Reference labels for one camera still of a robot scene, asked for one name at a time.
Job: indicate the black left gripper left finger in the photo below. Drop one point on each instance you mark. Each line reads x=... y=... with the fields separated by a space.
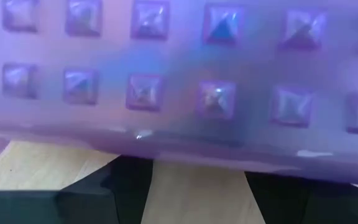
x=129 y=193

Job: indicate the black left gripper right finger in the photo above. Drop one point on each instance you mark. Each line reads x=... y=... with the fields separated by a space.
x=315 y=205

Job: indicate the clear pencil case purple lid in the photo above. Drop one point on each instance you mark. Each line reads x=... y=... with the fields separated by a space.
x=179 y=77

